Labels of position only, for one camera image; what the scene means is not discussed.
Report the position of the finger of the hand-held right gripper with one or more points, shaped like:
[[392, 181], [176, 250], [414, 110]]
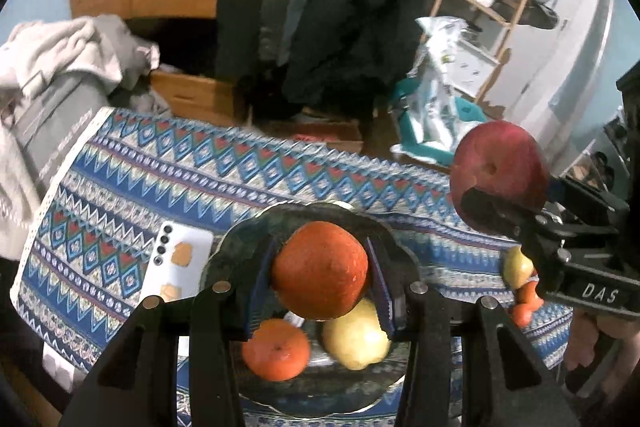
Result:
[[510, 217], [585, 197]]

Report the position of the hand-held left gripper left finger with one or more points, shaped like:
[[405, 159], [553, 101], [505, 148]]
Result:
[[261, 282]]

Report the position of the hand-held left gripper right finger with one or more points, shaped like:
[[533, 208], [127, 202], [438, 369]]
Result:
[[381, 292]]

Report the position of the yellow pear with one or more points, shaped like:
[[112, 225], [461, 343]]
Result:
[[356, 337], [517, 267]]

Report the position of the red apple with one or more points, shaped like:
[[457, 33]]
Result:
[[500, 162]]

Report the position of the large orange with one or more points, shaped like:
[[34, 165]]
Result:
[[276, 349], [320, 267]]

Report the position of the small tangerine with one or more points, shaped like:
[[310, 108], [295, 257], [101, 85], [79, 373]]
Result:
[[521, 314], [531, 294]]

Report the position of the dark glass plate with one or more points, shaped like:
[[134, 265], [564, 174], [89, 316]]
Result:
[[320, 389]]

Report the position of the person's right hand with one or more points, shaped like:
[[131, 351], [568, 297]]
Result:
[[587, 339]]

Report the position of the shoe rack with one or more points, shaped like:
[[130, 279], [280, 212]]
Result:
[[580, 172]]

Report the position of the white phone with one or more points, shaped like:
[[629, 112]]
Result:
[[200, 242]]

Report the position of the teal plastic basket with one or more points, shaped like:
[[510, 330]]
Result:
[[425, 152]]

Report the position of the white door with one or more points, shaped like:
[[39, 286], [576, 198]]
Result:
[[575, 72]]

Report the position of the white rice bag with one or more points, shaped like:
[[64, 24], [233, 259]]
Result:
[[440, 82]]

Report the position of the white patterned basket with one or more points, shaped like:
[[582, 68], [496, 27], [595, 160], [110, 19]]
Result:
[[472, 67]]

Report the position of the blue patterned tablecloth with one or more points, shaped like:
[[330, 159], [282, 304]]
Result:
[[150, 167]]

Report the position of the wooden drawer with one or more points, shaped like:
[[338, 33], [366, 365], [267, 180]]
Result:
[[195, 97]]

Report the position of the wooden shelf rack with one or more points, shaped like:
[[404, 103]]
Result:
[[515, 2]]

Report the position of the grey cloth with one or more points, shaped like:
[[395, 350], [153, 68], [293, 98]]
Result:
[[135, 57]]

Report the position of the black hooded coat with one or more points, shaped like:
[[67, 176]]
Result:
[[360, 7]]

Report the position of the grey storage bag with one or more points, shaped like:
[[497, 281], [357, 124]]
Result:
[[55, 122]]

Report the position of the pile of grey clothes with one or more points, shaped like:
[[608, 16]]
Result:
[[50, 42]]

